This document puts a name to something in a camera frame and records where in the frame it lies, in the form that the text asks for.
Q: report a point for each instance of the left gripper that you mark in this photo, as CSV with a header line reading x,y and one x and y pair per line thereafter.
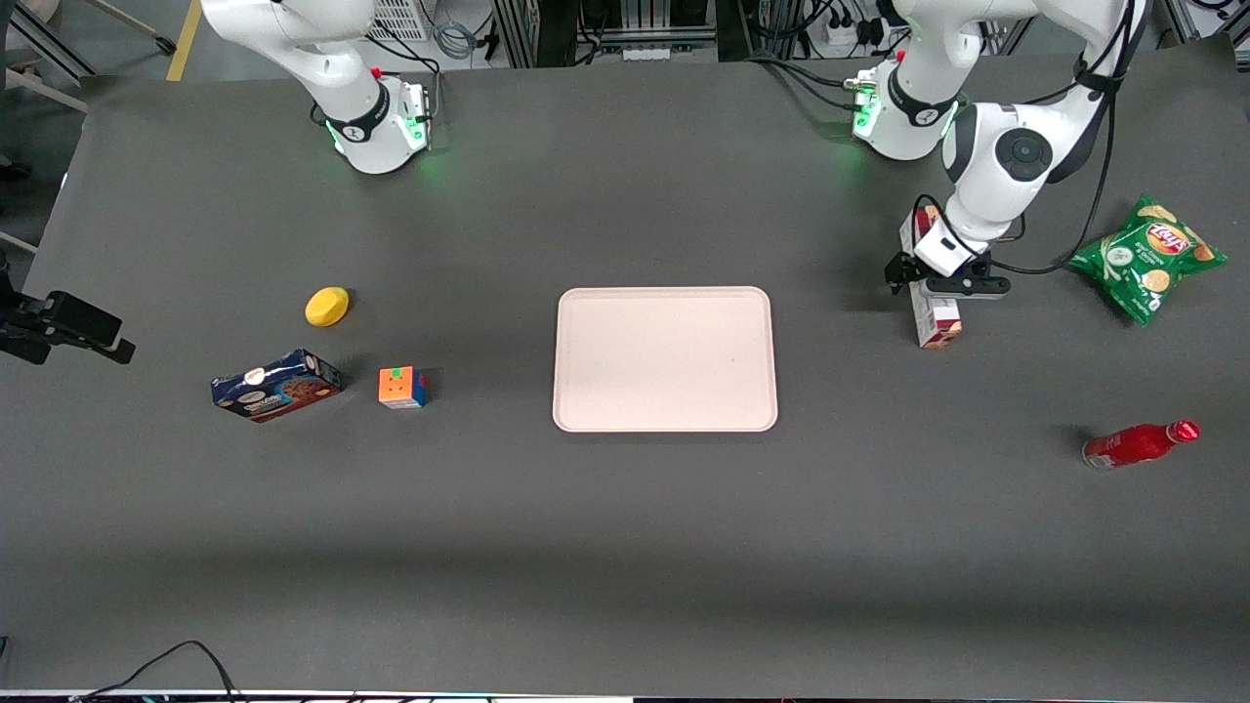
x,y
900,268

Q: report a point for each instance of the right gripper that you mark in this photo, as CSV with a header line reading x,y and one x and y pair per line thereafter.
x,y
11,318

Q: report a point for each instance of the red cookie box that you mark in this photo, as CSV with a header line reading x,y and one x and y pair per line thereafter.
x,y
937,322

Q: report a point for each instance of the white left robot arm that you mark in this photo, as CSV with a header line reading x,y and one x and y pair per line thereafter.
x,y
1016,156

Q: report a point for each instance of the blue cookie box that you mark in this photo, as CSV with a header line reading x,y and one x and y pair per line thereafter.
x,y
278,386

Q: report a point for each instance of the beige plastic tray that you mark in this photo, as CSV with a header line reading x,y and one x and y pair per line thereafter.
x,y
664,361

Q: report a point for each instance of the green chips bag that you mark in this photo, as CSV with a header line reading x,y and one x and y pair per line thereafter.
x,y
1143,273

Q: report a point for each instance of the power strip with black plugs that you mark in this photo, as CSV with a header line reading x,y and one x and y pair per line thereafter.
x,y
848,34

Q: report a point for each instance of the yellow lemon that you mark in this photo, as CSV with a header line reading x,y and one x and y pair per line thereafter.
x,y
326,307

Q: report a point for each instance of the red soda bottle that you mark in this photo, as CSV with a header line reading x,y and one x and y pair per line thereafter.
x,y
1128,447

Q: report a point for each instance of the grey metal stand legs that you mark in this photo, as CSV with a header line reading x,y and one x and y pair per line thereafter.
x,y
146,31

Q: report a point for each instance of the colourful puzzle cube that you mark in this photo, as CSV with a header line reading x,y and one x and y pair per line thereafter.
x,y
400,388

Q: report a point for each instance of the yellow floor tape strip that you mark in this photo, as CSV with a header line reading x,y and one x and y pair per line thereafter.
x,y
184,39

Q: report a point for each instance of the white power strip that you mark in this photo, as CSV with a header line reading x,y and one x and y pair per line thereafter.
x,y
646,53

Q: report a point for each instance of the black equipment rack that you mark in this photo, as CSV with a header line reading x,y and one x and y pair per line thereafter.
x,y
605,24

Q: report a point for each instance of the dark grey table mat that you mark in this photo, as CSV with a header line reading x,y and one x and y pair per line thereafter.
x,y
625,547

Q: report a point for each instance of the white perforated basket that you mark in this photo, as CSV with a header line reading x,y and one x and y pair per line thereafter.
x,y
400,18

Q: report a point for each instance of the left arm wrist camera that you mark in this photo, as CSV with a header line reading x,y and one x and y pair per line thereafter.
x,y
967,287

